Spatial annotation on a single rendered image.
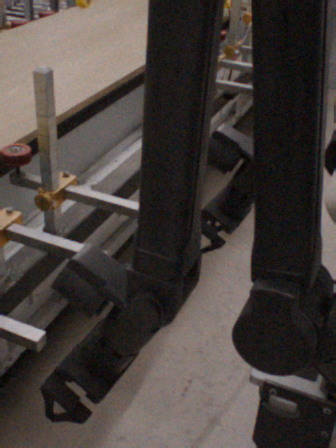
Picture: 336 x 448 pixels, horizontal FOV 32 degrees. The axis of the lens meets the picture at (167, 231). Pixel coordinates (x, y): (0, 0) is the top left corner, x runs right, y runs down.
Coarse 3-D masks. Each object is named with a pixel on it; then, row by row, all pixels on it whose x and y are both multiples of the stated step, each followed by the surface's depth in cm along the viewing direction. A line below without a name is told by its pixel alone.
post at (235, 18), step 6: (234, 0) 257; (240, 0) 257; (234, 6) 258; (240, 6) 260; (234, 12) 260; (240, 12) 261; (234, 18) 261; (234, 24) 262; (234, 30) 264; (234, 36) 265; (228, 42) 268; (234, 42) 267
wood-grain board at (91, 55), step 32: (96, 0) 320; (128, 0) 324; (32, 32) 260; (64, 32) 262; (96, 32) 264; (128, 32) 267; (0, 64) 220; (32, 64) 222; (64, 64) 223; (96, 64) 225; (128, 64) 227; (0, 96) 192; (32, 96) 194; (64, 96) 195; (96, 96) 200; (0, 128) 171; (32, 128) 172
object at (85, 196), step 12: (12, 180) 162; (24, 180) 161; (36, 180) 159; (72, 192) 156; (84, 192) 155; (96, 192) 155; (96, 204) 154; (108, 204) 152; (120, 204) 151; (132, 204) 151; (132, 216) 151
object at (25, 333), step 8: (0, 320) 115; (8, 320) 115; (0, 328) 113; (8, 328) 113; (16, 328) 113; (24, 328) 113; (32, 328) 113; (0, 336) 114; (8, 336) 113; (16, 336) 112; (24, 336) 111; (32, 336) 111; (40, 336) 111; (16, 344) 113; (24, 344) 112; (32, 344) 111; (40, 344) 112
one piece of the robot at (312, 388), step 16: (256, 384) 76; (272, 384) 74; (288, 384) 75; (304, 384) 75; (320, 384) 74; (272, 400) 75; (288, 400) 74; (304, 400) 73; (320, 400) 72; (256, 416) 78; (272, 416) 77; (288, 416) 75; (304, 416) 75; (320, 416) 73; (256, 432) 80; (272, 432) 79; (288, 432) 77; (304, 432) 76; (320, 432) 75
